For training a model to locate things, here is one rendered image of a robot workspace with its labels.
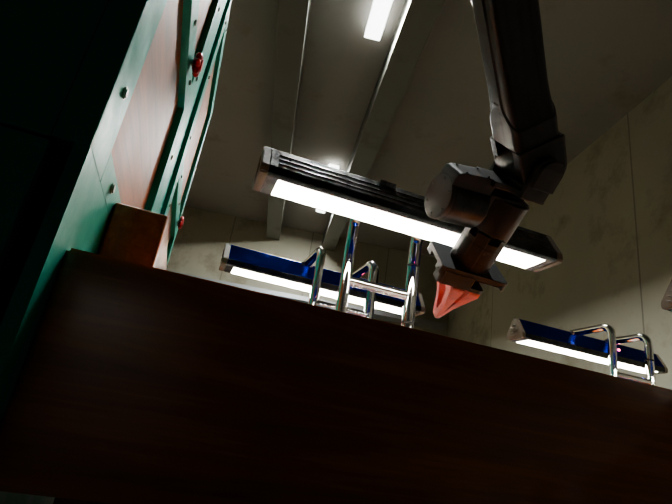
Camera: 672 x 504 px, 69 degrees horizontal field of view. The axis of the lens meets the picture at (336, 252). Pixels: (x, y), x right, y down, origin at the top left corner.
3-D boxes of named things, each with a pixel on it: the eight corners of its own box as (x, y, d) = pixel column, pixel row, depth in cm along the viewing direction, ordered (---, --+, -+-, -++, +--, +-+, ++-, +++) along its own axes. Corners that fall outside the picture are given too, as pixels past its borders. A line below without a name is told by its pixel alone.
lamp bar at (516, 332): (668, 373, 171) (667, 353, 174) (521, 337, 155) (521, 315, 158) (648, 375, 179) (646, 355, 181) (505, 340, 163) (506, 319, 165)
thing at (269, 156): (564, 263, 96) (563, 230, 99) (258, 171, 80) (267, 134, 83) (536, 273, 103) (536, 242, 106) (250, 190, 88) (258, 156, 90)
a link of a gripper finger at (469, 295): (401, 293, 73) (430, 243, 69) (443, 304, 75) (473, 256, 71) (411, 323, 67) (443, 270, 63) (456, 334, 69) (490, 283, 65)
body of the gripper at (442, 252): (424, 250, 69) (449, 206, 66) (484, 268, 72) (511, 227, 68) (436, 276, 64) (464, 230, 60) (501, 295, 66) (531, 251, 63)
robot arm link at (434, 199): (571, 165, 56) (529, 140, 63) (493, 138, 51) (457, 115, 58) (518, 252, 61) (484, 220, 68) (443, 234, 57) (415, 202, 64)
